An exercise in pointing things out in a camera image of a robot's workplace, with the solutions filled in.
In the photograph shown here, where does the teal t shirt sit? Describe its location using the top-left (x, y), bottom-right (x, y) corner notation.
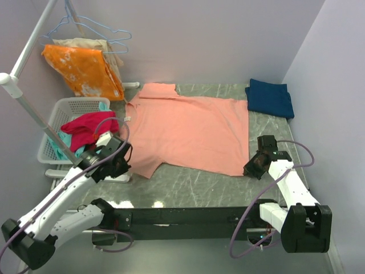
top-left (50, 99), bottom-right (111, 148)

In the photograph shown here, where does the blue wire hanger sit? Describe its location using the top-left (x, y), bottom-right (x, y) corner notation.
top-left (45, 15), bottom-right (130, 39)
top-left (39, 31), bottom-right (132, 54)

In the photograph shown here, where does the white laundry basket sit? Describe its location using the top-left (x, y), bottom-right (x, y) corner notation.
top-left (37, 97), bottom-right (110, 165)

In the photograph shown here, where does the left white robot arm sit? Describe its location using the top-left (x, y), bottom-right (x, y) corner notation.
top-left (1, 136), bottom-right (132, 270)

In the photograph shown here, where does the white clothes rack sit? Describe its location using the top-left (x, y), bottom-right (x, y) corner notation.
top-left (1, 1), bottom-right (132, 188)

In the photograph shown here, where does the beige cloth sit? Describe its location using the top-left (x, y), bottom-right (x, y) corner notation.
top-left (53, 38), bottom-right (124, 67)

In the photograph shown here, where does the salmon pink t shirt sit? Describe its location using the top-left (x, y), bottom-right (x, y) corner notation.
top-left (125, 83), bottom-right (249, 178)

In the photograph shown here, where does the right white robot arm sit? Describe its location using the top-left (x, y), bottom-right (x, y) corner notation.
top-left (244, 135), bottom-right (332, 253)

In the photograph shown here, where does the wooden stick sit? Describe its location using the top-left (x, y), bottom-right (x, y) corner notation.
top-left (66, 0), bottom-right (86, 38)

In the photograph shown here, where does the folded blue t shirt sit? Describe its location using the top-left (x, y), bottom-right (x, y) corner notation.
top-left (245, 79), bottom-right (295, 120)

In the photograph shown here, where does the magenta t shirt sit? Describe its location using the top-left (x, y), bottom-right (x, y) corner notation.
top-left (60, 111), bottom-right (119, 152)

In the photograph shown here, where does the black base beam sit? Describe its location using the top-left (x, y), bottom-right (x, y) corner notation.
top-left (91, 207), bottom-right (286, 247)

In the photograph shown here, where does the aluminium rail frame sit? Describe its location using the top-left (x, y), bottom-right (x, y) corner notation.
top-left (22, 199), bottom-right (343, 273)

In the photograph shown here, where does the orange white cloth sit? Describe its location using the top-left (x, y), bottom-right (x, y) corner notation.
top-left (42, 44), bottom-right (124, 100)

